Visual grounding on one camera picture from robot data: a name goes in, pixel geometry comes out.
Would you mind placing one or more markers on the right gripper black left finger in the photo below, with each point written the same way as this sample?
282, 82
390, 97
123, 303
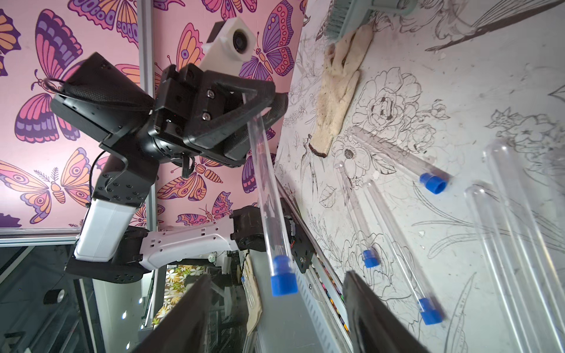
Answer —
184, 328

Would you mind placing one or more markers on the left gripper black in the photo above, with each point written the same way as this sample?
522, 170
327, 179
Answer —
208, 114

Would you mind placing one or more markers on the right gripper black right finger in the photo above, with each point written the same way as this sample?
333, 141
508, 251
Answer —
373, 327

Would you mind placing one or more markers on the clear test tube one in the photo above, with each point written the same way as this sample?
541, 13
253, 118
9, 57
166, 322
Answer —
282, 274
505, 269

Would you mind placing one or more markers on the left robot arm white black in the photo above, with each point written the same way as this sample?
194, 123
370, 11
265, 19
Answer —
103, 103

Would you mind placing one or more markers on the test tube blue stopper front-middle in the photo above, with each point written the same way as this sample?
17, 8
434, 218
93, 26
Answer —
411, 270

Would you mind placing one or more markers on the test tube blue stopper front-left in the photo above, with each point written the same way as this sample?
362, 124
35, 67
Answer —
360, 225

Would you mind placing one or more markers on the test tube blue stopper left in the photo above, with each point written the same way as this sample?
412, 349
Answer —
432, 178

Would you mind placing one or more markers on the test tube blue stopper centre two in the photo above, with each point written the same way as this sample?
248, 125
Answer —
535, 274

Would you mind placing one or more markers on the test tube blue stopper centre three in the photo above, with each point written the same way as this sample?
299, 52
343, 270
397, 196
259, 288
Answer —
553, 168

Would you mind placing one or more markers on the beige work glove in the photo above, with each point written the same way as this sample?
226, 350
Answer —
339, 81

